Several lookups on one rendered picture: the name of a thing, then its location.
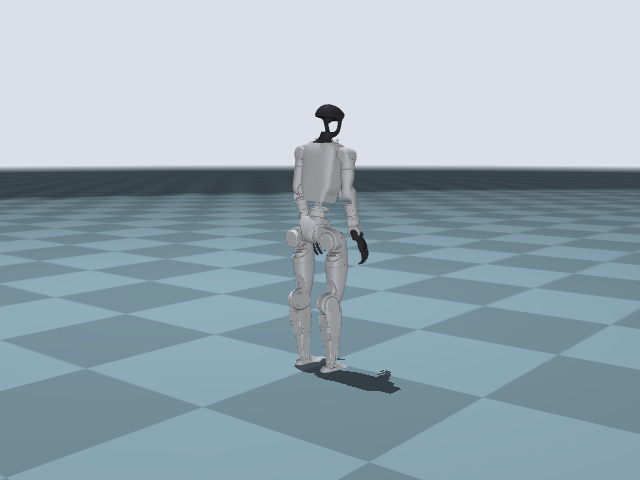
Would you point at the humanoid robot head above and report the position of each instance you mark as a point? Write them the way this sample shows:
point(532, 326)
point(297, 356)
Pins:
point(329, 113)

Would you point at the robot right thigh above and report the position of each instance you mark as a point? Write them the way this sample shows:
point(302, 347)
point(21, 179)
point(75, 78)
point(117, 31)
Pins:
point(336, 264)

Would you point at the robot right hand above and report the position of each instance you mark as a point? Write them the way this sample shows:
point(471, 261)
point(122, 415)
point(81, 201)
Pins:
point(361, 244)

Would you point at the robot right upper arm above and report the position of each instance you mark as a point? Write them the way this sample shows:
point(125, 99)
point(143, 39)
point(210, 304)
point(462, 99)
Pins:
point(347, 158)

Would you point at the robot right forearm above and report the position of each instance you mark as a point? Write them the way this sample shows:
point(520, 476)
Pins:
point(352, 217)

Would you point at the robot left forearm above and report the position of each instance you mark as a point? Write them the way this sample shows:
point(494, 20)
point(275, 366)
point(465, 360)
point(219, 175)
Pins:
point(302, 205)

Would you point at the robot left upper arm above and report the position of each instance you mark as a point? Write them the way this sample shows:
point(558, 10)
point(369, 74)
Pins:
point(298, 170)

